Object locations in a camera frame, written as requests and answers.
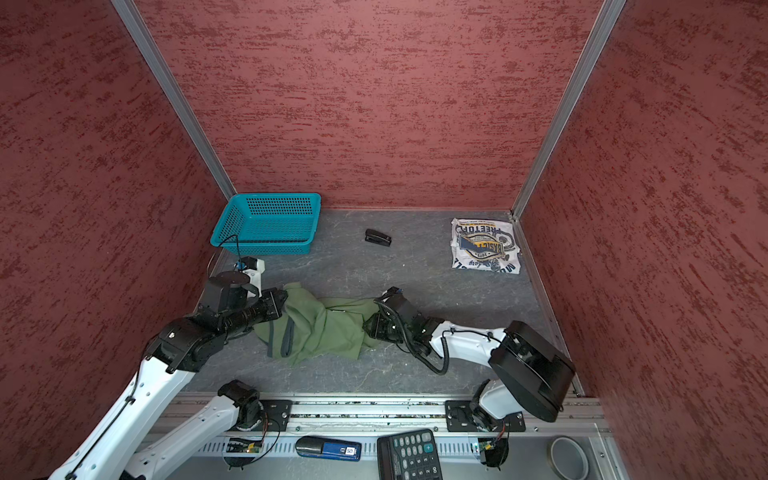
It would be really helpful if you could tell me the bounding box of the blue black handheld device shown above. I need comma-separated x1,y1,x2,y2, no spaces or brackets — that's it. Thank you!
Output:
295,436,362,462

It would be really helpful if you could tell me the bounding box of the left small circuit board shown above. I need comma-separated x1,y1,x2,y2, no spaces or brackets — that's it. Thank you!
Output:
226,437,264,454

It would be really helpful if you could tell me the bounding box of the aluminium rail frame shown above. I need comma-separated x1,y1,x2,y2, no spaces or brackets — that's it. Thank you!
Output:
172,394,629,479

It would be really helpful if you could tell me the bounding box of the green tank top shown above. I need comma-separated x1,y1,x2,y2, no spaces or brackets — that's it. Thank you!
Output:
254,282,379,365

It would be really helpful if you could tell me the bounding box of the teal plastic laundry basket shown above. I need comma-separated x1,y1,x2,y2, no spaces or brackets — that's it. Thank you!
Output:
210,193,322,257

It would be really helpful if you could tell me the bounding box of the grey metal corner post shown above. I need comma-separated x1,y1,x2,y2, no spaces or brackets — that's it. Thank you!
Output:
510,0,626,222
111,0,237,200

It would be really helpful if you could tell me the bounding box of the black calculator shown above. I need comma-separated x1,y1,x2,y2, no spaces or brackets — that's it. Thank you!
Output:
376,429,443,480

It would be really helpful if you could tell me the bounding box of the grey metal corner post right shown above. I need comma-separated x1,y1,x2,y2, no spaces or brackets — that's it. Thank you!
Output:
510,0,626,222

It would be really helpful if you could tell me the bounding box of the white tank top navy trim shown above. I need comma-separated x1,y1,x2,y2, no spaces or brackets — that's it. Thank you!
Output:
450,219,521,275

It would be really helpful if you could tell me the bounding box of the grey metal corner post left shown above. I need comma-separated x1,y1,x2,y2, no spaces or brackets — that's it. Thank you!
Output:
111,0,237,200

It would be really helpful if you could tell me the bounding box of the right small circuit board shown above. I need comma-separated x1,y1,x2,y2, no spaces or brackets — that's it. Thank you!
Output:
478,439,509,469

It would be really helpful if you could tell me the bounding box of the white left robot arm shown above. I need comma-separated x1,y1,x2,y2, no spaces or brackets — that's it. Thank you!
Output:
51,270,288,479

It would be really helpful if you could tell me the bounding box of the small circuit board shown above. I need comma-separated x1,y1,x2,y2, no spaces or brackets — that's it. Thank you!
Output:
478,439,509,469
226,437,264,454

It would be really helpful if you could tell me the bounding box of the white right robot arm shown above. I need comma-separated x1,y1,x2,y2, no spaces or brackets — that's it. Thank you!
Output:
363,287,576,433

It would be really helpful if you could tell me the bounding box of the small black stapler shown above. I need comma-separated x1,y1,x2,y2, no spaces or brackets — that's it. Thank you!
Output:
364,229,392,247

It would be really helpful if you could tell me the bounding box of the grey tape roll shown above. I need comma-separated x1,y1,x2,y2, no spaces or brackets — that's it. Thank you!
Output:
547,436,590,480

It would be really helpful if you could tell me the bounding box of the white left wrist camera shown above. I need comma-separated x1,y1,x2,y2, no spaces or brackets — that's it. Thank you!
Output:
237,256,265,298

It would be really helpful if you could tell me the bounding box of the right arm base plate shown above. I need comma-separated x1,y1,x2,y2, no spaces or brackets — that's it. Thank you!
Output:
444,400,526,434

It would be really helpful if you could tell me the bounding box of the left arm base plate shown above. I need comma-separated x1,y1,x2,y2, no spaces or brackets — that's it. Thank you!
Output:
260,399,294,432

